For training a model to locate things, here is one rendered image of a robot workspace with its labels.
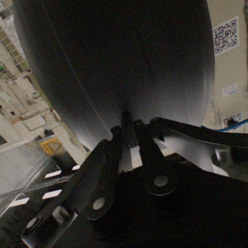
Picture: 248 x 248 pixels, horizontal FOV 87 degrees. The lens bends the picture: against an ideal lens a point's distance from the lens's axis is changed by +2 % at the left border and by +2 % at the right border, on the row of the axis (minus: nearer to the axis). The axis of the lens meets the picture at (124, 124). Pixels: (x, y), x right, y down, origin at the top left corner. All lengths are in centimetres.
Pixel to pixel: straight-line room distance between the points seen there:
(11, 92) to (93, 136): 465
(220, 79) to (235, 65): 5
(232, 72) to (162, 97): 36
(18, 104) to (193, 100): 476
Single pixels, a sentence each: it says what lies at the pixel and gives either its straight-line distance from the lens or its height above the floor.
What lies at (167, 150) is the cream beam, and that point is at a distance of 89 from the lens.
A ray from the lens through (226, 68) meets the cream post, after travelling 54.
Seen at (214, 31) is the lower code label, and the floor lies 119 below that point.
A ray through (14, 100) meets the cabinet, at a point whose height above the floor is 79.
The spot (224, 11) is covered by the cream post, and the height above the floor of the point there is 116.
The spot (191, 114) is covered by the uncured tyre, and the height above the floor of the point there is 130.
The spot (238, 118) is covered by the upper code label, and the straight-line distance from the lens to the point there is 63.
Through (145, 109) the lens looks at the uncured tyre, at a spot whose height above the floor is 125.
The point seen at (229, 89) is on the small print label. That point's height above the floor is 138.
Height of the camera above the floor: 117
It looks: 23 degrees up
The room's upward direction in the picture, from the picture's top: 155 degrees clockwise
